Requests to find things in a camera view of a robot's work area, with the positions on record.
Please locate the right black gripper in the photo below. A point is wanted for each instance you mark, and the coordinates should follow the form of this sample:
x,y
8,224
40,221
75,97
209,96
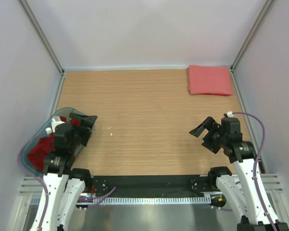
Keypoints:
x,y
208,143

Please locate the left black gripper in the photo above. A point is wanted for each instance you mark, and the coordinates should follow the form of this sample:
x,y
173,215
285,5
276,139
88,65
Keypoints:
x,y
86,122

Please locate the dark red t shirt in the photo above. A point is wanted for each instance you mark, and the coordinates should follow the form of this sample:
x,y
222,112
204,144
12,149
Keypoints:
x,y
55,152

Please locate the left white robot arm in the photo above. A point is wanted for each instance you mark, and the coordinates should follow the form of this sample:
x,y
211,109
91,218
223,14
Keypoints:
x,y
62,184

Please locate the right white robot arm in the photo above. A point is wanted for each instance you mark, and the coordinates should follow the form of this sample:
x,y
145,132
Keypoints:
x,y
248,201

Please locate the teal plastic bin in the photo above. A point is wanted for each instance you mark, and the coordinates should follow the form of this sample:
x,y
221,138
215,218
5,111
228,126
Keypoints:
x,y
32,155

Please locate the folded pink t shirt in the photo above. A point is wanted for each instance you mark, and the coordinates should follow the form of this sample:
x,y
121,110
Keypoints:
x,y
209,80

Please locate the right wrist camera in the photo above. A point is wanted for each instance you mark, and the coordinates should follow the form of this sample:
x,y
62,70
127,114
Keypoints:
x,y
228,114

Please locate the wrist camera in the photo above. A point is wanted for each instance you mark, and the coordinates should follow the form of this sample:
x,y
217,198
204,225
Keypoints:
x,y
55,121
228,114

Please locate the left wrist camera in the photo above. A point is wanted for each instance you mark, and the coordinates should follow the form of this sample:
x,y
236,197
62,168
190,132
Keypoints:
x,y
55,121

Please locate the slotted cable duct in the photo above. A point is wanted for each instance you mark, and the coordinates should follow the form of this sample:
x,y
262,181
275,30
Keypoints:
x,y
156,201

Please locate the aluminium frame rail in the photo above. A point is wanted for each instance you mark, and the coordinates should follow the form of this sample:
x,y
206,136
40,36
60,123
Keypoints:
x,y
29,13

